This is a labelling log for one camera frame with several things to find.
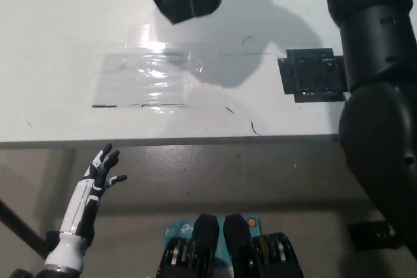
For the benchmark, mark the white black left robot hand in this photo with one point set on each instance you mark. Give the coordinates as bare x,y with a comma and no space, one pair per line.
83,200

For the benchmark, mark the black table leg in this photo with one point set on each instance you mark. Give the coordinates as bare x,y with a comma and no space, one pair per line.
19,226

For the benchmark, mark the clear tape rectangle patch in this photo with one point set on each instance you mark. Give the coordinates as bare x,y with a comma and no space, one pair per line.
130,82

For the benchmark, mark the black tape square patch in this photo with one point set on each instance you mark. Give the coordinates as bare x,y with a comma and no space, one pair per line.
306,76

